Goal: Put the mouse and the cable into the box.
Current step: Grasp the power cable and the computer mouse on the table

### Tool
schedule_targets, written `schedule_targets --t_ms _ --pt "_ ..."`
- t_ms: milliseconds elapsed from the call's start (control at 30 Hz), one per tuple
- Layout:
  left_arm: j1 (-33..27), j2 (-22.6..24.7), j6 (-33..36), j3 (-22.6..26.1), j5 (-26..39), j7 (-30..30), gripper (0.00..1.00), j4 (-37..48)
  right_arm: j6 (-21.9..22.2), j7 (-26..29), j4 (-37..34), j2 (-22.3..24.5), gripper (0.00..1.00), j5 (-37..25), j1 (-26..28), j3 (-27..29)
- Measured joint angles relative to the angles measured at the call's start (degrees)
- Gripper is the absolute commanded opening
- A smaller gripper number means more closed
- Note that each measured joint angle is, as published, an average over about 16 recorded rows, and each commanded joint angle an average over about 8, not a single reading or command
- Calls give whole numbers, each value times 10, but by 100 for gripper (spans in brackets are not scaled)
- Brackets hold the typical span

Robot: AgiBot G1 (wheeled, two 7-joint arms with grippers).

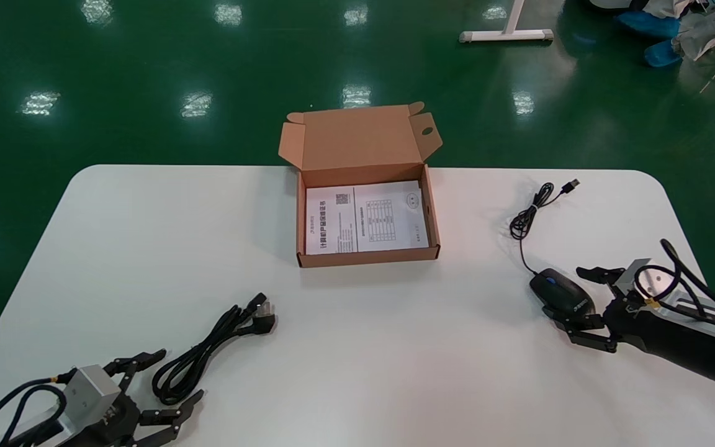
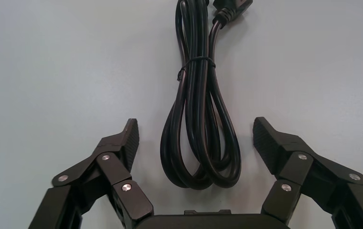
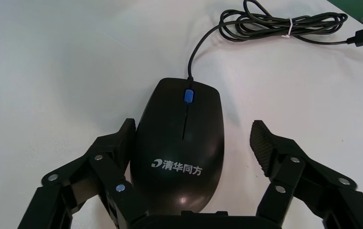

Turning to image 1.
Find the brown cardboard storage box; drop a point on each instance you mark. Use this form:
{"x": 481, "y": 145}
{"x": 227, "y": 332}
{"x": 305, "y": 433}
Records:
{"x": 357, "y": 136}

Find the white metal table foot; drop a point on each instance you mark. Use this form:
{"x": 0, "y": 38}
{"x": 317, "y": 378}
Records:
{"x": 506, "y": 34}

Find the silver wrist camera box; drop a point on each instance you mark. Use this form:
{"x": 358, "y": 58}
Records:
{"x": 87, "y": 394}
{"x": 655, "y": 285}

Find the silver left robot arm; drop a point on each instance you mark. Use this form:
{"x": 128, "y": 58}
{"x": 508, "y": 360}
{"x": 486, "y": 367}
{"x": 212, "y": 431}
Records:
{"x": 41, "y": 434}

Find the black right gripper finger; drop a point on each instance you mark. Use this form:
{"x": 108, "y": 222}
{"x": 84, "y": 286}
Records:
{"x": 587, "y": 321}
{"x": 599, "y": 273}

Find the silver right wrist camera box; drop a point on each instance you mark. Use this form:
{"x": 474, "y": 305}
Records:
{"x": 655, "y": 285}

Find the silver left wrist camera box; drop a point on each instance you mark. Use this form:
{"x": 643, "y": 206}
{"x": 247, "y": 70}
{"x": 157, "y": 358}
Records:
{"x": 87, "y": 394}

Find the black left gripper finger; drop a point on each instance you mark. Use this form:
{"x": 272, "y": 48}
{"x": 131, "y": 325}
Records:
{"x": 143, "y": 360}
{"x": 174, "y": 416}

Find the white printed instruction sheet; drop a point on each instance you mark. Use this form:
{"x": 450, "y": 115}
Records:
{"x": 388, "y": 217}

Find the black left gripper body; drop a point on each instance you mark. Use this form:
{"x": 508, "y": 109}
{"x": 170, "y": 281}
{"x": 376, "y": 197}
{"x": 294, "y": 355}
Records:
{"x": 118, "y": 419}

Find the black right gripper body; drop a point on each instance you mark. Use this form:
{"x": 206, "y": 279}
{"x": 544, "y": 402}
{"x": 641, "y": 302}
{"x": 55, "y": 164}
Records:
{"x": 680, "y": 341}

